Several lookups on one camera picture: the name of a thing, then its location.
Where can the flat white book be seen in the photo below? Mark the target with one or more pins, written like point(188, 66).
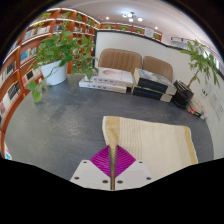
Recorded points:
point(100, 86)

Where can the dark book with blue spine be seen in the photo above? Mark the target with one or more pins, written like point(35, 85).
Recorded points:
point(150, 94)

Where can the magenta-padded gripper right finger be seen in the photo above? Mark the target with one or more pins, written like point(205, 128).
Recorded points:
point(136, 175)

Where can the black ceiling track rail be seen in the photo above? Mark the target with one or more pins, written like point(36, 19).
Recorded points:
point(181, 39)

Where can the multi-bulb ceiling lamp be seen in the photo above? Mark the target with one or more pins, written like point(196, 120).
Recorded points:
point(131, 16)

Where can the white book with portrait cover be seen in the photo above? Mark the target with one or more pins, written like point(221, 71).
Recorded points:
point(113, 76)

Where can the leafy vine plant white pot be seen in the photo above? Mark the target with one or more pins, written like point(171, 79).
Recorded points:
point(55, 71)

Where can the cream striped towel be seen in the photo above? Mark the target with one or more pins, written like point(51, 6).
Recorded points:
point(156, 143)

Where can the thick dark book pictured cover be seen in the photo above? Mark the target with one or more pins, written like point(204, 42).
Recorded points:
point(153, 81)

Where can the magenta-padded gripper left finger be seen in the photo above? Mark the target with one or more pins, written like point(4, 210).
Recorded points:
point(87, 173)

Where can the small stack of books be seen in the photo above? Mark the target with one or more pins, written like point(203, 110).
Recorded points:
point(196, 110)

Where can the recessed ceiling spotlights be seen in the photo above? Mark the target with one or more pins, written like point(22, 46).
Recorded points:
point(106, 18)

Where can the white wall socket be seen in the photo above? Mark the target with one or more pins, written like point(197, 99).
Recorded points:
point(204, 94)
point(216, 102)

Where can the orange wooden bookshelf unit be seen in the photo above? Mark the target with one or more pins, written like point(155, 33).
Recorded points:
point(13, 90)

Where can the tall tree plant black pot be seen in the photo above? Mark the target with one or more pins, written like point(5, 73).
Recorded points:
point(182, 95)

